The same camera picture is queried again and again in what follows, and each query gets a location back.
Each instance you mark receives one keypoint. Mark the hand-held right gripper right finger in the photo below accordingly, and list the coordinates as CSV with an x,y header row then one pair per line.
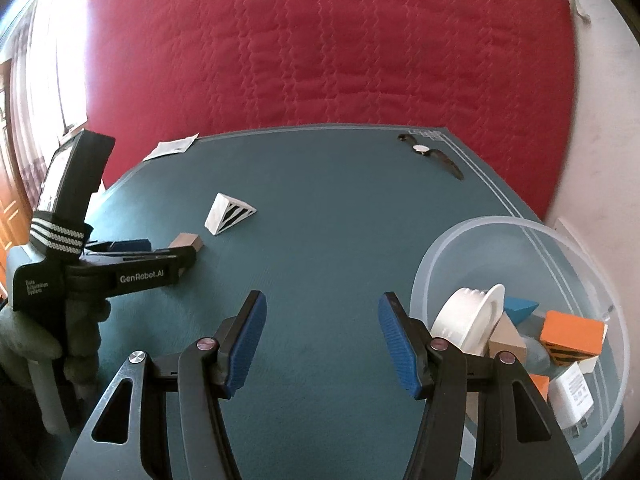
x,y
397,345

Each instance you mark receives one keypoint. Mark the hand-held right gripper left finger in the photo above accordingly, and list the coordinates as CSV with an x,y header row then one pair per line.
x,y
245,345

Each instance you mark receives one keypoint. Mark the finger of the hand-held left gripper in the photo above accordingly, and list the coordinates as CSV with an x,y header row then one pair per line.
x,y
130,246
181,266

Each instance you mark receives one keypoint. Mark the wooden rectangular block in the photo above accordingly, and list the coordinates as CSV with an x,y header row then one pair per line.
x,y
186,242

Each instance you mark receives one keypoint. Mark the white flanged plastic cap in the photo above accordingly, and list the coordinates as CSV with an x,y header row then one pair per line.
x,y
465,315

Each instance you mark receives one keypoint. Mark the clear plastic bin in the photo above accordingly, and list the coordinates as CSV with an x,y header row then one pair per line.
x,y
450,260

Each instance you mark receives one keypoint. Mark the wooden wedge block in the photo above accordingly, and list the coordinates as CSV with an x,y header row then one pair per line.
x,y
507,342

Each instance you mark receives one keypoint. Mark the blue block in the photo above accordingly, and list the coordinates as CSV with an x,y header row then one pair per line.
x,y
520,310

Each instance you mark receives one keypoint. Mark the orange triangular block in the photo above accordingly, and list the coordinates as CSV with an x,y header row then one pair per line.
x,y
540,385

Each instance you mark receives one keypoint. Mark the person's left hand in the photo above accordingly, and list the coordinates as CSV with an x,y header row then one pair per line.
x,y
85,335

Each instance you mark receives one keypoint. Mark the white striped triangular block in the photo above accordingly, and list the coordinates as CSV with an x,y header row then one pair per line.
x,y
225,212

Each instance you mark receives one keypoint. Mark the wooden door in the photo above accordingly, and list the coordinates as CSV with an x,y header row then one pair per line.
x,y
10,230

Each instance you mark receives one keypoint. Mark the white paper sheet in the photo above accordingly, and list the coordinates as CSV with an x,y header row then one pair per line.
x,y
170,147

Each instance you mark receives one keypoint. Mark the patterned curtain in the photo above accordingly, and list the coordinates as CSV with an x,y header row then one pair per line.
x,y
45,60

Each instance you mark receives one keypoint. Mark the orange striped rectangular block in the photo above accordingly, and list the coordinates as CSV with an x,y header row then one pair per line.
x,y
572,332

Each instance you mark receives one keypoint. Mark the white charger adapter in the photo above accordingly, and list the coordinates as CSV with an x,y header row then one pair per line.
x,y
570,395

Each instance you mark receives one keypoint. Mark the black wristwatch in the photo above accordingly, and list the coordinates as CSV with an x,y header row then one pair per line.
x,y
422,149

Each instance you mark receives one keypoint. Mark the red quilted blanket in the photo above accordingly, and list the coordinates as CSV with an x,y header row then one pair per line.
x,y
325,40

